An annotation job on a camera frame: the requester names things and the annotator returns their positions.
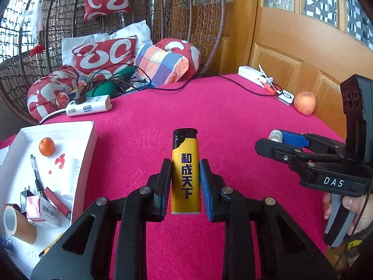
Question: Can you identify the white cardboard box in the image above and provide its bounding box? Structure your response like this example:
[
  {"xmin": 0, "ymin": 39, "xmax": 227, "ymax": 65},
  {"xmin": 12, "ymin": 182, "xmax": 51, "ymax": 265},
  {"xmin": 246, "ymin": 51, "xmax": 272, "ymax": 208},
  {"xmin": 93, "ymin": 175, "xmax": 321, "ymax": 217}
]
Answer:
[{"xmin": 0, "ymin": 120, "xmax": 98, "ymax": 279}]

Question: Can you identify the brown wicker hanging chair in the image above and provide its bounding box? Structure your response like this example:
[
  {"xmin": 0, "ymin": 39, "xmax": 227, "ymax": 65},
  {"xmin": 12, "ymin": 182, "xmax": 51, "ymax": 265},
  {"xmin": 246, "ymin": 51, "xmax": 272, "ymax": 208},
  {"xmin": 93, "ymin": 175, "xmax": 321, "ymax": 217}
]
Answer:
[{"xmin": 0, "ymin": 0, "xmax": 226, "ymax": 126}]

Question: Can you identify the square red swirl pillow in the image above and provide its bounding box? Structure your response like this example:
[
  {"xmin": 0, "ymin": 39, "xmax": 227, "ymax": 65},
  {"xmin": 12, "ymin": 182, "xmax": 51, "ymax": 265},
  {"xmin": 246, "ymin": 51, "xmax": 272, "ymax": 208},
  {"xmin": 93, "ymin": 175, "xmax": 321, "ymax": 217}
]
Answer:
[{"xmin": 72, "ymin": 36, "xmax": 138, "ymax": 80}]

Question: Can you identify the patterned small cloth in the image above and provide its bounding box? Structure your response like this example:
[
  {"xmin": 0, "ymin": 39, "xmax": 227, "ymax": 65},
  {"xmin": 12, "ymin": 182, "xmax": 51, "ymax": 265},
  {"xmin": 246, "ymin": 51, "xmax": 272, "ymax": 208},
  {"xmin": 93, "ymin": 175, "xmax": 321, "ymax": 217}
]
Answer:
[{"xmin": 57, "ymin": 74, "xmax": 94, "ymax": 107}]

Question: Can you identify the white rectangular box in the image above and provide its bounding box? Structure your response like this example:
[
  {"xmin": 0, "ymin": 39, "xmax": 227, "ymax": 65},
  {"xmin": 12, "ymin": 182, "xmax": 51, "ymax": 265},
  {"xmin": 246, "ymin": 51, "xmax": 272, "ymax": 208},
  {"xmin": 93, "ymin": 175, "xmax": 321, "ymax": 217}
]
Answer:
[{"xmin": 237, "ymin": 66, "xmax": 274, "ymax": 88}]

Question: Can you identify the wooden door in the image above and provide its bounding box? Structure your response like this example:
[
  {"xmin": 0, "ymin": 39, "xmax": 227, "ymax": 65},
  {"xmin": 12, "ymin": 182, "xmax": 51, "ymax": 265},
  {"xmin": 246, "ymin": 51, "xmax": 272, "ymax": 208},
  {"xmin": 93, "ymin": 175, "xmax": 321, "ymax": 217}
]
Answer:
[{"xmin": 218, "ymin": 0, "xmax": 373, "ymax": 140}]

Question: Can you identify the person's right hand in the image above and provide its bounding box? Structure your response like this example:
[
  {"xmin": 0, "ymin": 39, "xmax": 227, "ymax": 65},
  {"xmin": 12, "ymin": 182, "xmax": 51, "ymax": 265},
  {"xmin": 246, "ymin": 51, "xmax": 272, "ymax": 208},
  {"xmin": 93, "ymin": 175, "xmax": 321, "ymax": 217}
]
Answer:
[{"xmin": 322, "ymin": 194, "xmax": 373, "ymax": 235}]

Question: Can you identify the clear ballpoint pen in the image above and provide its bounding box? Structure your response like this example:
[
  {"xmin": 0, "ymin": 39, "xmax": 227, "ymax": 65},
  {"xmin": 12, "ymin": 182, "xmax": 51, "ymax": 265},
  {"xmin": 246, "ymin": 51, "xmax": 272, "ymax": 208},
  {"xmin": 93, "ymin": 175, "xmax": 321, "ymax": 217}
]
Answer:
[{"xmin": 30, "ymin": 155, "xmax": 45, "ymax": 200}]

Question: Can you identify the plaid pillow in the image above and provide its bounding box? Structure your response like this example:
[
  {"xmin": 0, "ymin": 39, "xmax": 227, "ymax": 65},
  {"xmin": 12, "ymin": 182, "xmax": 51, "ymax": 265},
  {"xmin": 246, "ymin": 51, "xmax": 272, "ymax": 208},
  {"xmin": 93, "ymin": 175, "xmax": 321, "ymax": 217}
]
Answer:
[{"xmin": 135, "ymin": 43, "xmax": 190, "ymax": 88}]

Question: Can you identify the round red swirl pillow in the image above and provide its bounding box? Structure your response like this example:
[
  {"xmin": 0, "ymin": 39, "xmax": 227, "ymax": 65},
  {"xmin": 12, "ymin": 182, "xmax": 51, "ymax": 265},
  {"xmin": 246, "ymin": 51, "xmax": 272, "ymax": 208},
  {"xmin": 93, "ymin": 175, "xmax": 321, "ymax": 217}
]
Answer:
[{"xmin": 27, "ymin": 66, "xmax": 80, "ymax": 123}]

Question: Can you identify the red white cushion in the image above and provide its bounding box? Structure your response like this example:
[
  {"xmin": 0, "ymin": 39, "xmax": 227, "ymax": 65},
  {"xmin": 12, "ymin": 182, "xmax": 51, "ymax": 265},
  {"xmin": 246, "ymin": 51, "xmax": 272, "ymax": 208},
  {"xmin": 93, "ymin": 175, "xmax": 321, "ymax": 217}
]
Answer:
[{"xmin": 154, "ymin": 38, "xmax": 201, "ymax": 81}]

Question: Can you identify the small hanging red swirl pillow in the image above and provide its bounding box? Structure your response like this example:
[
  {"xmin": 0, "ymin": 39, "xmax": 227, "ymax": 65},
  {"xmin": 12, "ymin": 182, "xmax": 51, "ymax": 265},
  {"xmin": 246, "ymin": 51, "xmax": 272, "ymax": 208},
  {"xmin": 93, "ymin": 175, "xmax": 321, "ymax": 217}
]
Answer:
[{"xmin": 83, "ymin": 0, "xmax": 131, "ymax": 21}]

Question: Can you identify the red small tool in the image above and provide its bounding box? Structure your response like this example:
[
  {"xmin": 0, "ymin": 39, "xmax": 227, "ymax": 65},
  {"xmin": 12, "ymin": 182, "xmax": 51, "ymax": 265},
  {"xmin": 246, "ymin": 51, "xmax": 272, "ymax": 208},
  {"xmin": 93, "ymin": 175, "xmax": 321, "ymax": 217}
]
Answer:
[{"xmin": 262, "ymin": 80, "xmax": 278, "ymax": 95}]

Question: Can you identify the grey charger plug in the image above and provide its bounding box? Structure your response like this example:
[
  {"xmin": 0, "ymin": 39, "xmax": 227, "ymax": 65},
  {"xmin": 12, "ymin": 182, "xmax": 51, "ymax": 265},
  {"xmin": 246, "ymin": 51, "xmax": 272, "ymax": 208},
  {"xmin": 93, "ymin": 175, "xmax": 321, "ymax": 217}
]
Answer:
[{"xmin": 20, "ymin": 187, "xmax": 32, "ymax": 213}]

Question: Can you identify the orange tangerine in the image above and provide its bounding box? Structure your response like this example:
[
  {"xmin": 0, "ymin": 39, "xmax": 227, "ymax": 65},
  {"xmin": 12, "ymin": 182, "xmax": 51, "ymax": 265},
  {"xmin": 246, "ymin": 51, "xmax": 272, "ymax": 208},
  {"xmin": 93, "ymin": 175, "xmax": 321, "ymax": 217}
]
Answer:
[{"xmin": 39, "ymin": 137, "xmax": 56, "ymax": 157}]

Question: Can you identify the white pillow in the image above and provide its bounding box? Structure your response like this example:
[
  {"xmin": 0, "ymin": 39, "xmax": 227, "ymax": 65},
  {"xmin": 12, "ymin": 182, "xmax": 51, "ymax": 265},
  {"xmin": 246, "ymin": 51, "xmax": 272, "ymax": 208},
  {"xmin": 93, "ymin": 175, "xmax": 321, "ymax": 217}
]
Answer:
[{"xmin": 61, "ymin": 20, "xmax": 153, "ymax": 67}]

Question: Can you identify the white power strip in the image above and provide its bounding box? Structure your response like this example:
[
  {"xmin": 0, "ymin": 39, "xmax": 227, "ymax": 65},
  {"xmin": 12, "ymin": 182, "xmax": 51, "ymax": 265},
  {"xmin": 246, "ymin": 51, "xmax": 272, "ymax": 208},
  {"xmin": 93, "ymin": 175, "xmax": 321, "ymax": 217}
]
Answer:
[{"xmin": 66, "ymin": 95, "xmax": 112, "ymax": 117}]

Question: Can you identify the green cloth item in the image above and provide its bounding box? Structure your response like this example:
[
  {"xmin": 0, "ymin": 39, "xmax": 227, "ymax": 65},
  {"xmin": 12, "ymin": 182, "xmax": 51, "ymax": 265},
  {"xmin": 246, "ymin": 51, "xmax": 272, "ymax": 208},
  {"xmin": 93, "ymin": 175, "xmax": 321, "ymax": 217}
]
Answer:
[{"xmin": 87, "ymin": 66, "xmax": 137, "ymax": 98}]

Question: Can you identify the yellow black tool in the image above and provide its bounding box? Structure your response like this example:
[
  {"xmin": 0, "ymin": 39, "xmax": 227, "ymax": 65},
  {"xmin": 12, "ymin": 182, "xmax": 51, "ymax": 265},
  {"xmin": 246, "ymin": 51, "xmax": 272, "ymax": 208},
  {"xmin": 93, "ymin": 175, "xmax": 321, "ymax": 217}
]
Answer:
[{"xmin": 39, "ymin": 233, "xmax": 65, "ymax": 259}]

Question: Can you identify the white square device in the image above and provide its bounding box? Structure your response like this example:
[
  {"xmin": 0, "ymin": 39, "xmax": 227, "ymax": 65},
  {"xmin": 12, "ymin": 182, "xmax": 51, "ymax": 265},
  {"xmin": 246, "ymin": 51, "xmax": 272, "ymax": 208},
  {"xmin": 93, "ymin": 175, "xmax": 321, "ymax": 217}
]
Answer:
[{"xmin": 277, "ymin": 91, "xmax": 295, "ymax": 106}]

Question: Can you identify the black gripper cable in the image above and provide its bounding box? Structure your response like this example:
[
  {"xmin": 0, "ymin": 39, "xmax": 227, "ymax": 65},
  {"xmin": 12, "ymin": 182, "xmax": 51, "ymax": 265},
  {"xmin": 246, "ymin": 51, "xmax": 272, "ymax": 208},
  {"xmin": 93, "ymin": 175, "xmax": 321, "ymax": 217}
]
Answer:
[{"xmin": 348, "ymin": 178, "xmax": 373, "ymax": 240}]

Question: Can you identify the white feather ornament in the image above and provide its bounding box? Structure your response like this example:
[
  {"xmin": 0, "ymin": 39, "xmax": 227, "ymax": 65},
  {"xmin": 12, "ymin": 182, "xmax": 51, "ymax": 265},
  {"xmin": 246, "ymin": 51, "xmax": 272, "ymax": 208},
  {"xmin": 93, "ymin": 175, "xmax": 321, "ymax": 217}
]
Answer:
[{"xmin": 29, "ymin": 0, "xmax": 67, "ymax": 40}]

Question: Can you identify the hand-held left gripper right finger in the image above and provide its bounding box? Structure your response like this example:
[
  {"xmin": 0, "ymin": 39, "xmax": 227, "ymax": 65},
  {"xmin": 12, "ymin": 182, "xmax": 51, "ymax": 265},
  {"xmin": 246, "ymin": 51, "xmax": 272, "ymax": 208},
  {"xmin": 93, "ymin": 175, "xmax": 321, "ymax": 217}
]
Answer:
[{"xmin": 199, "ymin": 159, "xmax": 338, "ymax": 280}]

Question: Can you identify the white paper sheet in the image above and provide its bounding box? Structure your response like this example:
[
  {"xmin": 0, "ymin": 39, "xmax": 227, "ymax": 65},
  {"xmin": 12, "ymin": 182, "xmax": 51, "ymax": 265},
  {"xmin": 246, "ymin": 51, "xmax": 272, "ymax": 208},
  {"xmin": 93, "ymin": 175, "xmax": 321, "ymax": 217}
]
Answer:
[{"xmin": 0, "ymin": 146, "xmax": 10, "ymax": 170}]

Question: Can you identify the dark power plug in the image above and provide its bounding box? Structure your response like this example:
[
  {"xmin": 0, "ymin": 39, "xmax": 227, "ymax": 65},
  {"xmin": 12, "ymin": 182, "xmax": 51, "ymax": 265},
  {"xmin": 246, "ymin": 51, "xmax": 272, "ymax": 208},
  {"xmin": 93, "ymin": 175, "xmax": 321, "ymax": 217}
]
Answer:
[{"xmin": 72, "ymin": 89, "xmax": 86, "ymax": 105}]

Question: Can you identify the yellow black lighter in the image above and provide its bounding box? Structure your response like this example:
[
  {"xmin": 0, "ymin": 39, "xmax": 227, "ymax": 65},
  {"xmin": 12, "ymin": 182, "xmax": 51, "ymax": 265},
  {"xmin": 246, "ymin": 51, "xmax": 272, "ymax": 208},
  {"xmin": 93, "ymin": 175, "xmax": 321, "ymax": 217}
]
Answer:
[{"xmin": 170, "ymin": 128, "xmax": 202, "ymax": 215}]

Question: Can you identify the thin black cable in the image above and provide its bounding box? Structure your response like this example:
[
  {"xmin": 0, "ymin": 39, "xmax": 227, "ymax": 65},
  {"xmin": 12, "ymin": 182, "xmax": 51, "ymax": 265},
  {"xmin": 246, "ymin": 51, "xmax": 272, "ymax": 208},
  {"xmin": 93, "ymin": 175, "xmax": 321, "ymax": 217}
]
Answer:
[{"xmin": 93, "ymin": 64, "xmax": 279, "ymax": 97}]

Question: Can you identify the red lip gloss tube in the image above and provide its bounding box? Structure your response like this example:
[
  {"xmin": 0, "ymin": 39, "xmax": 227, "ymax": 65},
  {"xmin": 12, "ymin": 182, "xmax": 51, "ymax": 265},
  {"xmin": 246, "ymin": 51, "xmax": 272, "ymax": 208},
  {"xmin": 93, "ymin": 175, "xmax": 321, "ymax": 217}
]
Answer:
[{"xmin": 44, "ymin": 187, "xmax": 72, "ymax": 218}]

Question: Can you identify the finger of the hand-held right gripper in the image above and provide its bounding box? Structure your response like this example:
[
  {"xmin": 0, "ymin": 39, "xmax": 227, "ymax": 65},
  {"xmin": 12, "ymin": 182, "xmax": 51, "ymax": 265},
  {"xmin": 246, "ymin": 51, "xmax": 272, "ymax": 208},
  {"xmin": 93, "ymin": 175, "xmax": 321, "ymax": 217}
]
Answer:
[
  {"xmin": 281, "ymin": 131, "xmax": 347, "ymax": 156},
  {"xmin": 254, "ymin": 138, "xmax": 344, "ymax": 181}
]

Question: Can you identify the beige masking tape roll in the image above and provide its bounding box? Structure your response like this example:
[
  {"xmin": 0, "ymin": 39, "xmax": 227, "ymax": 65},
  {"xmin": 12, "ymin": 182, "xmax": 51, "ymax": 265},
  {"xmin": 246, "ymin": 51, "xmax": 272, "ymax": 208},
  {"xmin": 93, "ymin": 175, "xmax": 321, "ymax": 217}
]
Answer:
[{"xmin": 3, "ymin": 206, "xmax": 38, "ymax": 245}]

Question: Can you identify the white cylindrical bottle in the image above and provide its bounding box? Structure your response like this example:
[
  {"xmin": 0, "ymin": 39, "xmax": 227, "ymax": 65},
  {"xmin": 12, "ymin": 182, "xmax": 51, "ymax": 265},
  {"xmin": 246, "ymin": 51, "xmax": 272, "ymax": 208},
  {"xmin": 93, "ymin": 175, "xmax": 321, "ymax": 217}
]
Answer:
[{"xmin": 62, "ymin": 158, "xmax": 80, "ymax": 200}]

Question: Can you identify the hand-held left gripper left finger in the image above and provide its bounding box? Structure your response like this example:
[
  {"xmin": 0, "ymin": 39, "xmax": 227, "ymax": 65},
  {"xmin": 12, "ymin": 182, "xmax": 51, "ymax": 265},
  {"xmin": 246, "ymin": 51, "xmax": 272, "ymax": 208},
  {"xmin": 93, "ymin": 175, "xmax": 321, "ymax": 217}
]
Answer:
[{"xmin": 31, "ymin": 158, "xmax": 173, "ymax": 280}]

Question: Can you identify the peach fruit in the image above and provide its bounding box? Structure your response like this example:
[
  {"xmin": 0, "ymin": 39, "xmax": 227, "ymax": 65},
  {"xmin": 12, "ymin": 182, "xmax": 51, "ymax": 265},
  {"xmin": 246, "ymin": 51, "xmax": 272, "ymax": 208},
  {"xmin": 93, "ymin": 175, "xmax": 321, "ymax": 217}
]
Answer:
[{"xmin": 294, "ymin": 91, "xmax": 316, "ymax": 116}]

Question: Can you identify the pink white small carton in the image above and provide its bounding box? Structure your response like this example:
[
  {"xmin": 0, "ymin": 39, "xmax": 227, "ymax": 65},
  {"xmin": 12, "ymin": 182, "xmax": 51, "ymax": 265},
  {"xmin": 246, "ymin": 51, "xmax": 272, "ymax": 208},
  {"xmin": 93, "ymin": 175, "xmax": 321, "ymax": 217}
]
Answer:
[{"xmin": 26, "ymin": 195, "xmax": 61, "ymax": 228}]

